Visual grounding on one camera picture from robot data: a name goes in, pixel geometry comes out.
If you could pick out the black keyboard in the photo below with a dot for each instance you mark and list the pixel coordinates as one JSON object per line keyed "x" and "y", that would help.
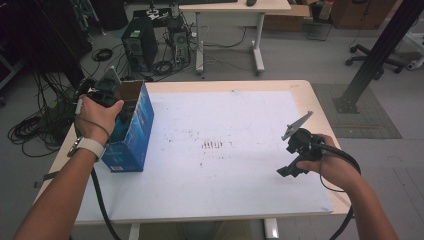
{"x": 206, "y": 1}

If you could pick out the blue cardboard box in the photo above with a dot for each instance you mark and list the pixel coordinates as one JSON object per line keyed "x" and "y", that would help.
{"x": 133, "y": 140}

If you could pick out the black metal pillar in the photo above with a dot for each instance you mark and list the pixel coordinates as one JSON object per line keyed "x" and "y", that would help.
{"x": 380, "y": 50}

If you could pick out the black office chair base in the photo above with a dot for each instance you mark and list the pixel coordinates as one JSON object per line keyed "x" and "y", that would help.
{"x": 373, "y": 60}

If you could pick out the brown cardboard box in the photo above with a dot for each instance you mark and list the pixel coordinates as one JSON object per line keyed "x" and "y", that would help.
{"x": 286, "y": 18}

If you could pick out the white table leg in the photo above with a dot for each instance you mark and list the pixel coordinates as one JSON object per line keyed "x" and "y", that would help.
{"x": 134, "y": 232}
{"x": 270, "y": 229}

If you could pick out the white desk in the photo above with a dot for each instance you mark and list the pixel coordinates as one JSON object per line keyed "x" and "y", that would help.
{"x": 233, "y": 10}

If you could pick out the white table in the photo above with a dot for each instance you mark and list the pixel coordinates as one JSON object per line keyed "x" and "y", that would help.
{"x": 233, "y": 160}

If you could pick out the black computer tower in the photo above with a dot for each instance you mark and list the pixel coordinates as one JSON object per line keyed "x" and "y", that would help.
{"x": 138, "y": 43}

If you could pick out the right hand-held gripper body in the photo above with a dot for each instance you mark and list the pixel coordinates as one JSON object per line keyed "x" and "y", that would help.
{"x": 303, "y": 143}

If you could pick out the black computer mouse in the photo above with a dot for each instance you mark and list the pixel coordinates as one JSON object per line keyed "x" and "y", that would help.
{"x": 251, "y": 2}

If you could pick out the wooden cabinet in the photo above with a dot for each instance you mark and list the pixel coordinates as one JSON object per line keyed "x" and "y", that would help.
{"x": 363, "y": 13}

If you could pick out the person's right hand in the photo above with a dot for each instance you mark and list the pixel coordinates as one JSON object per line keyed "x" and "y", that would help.
{"x": 335, "y": 170}

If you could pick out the person's left hand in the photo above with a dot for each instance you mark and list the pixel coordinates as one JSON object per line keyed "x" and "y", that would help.
{"x": 96, "y": 120}

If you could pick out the open computer case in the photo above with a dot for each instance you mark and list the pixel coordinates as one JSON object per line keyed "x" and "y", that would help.
{"x": 180, "y": 45}

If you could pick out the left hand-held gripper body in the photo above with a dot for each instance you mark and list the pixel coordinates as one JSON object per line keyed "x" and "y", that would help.
{"x": 105, "y": 90}

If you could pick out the grey floor mat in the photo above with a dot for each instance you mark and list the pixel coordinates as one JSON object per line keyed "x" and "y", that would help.
{"x": 366, "y": 116}

